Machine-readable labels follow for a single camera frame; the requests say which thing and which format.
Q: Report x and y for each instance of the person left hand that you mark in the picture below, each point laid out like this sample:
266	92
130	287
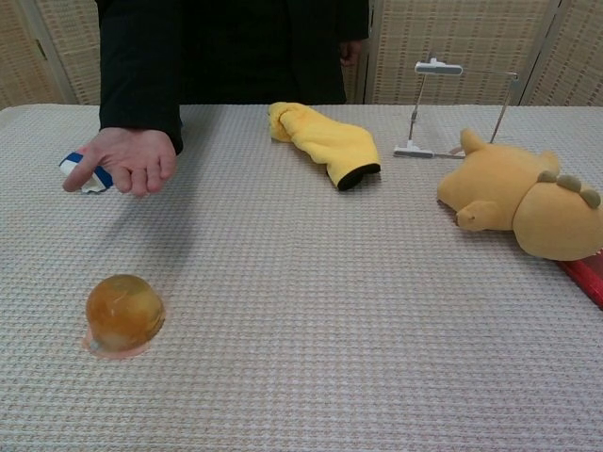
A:
349	53

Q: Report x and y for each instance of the person right hand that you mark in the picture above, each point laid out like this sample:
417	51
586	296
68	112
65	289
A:
136	155

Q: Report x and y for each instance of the blue white striped packet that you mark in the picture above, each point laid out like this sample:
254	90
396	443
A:
100	180

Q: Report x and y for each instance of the amber jelly cup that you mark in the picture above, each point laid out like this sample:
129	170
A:
123	308

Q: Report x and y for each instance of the person left arm black sleeve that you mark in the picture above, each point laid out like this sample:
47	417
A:
353	19

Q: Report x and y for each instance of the person arm black sleeve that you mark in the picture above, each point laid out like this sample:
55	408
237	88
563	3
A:
141	70
353	19

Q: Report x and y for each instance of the person right arm black sleeve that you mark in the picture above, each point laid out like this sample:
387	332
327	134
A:
141	70

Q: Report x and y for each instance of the white metal folding stand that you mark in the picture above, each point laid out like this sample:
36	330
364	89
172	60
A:
438	69

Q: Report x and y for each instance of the person torso black clothing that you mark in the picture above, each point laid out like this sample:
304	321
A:
259	47

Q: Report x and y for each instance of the yellow cloth mitt black cuff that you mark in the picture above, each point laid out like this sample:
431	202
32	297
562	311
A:
330	143

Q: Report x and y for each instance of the woven bamboo screen panel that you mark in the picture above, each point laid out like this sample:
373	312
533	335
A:
66	42
570	61
471	37
16	52

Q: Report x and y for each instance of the yellow plush dinosaur toy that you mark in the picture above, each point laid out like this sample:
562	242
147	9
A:
509	193

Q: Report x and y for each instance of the grey waffle-weave tablecloth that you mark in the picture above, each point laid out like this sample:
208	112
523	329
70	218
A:
301	306

